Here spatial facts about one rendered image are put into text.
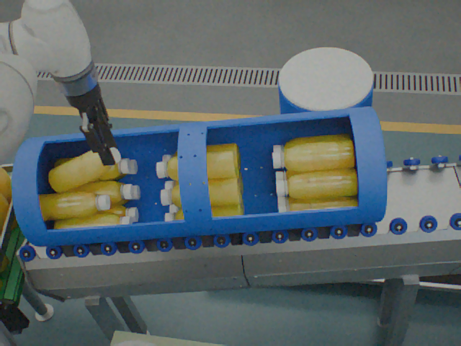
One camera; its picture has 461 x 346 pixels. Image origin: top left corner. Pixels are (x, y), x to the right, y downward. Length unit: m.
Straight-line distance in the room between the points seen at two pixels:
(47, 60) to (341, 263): 0.90
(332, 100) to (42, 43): 0.88
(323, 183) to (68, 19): 0.68
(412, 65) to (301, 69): 1.68
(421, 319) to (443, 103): 1.23
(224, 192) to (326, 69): 0.59
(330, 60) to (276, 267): 0.66
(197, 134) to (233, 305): 1.24
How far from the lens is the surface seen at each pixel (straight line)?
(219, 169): 1.38
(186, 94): 3.31
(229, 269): 1.58
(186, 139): 1.37
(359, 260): 1.58
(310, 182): 1.38
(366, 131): 1.35
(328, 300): 2.48
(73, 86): 1.21
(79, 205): 1.47
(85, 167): 1.42
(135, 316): 2.30
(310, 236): 1.49
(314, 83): 1.75
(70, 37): 1.14
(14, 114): 0.63
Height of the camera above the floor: 2.22
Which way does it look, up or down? 51 degrees down
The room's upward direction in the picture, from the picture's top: 11 degrees counter-clockwise
